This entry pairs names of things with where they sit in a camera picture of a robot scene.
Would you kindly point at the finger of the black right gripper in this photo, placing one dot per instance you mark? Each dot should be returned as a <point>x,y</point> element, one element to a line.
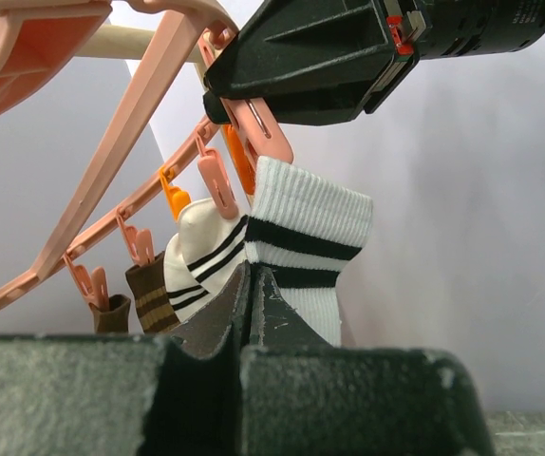
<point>312,62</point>

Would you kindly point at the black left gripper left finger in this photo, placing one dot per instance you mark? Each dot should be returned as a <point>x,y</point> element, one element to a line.
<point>173,394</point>

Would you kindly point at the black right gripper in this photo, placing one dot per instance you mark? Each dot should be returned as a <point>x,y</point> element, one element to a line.
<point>431,30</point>

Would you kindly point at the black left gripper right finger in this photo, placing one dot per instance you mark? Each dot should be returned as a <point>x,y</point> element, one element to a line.
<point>302,396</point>

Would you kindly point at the white sock with black stripes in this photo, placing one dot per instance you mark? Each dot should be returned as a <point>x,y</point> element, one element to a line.
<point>306,230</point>

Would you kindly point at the pink round clip hanger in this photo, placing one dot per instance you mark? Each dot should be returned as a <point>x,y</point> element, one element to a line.
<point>37,39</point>

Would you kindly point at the wooden hanger rack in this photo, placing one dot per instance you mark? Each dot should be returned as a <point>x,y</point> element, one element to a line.
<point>116,42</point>

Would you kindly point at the hanging brown striped sock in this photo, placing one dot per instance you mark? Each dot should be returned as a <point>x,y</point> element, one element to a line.
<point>152,306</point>

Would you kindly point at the hanging white sock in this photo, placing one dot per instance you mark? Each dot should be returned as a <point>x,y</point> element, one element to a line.
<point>201,257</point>

